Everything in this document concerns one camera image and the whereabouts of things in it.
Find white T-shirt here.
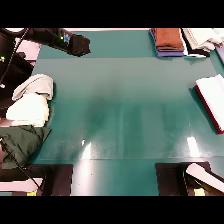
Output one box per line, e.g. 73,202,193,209
195,73,224,132

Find light grey garment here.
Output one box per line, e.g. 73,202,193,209
11,73,55,102

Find purple garment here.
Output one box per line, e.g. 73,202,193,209
149,28,186,58

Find off-white garment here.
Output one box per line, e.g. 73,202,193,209
5,92,51,128

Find brown garment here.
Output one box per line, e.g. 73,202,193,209
153,27,185,52

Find red garment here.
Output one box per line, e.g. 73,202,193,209
193,84,224,135

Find dark green garment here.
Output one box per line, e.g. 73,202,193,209
0,124,52,170

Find black garment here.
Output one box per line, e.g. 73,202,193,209
181,30,212,58

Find cream garment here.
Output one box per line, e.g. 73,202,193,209
181,27,224,52

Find black cable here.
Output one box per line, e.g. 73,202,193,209
0,137,45,197
0,27,30,88

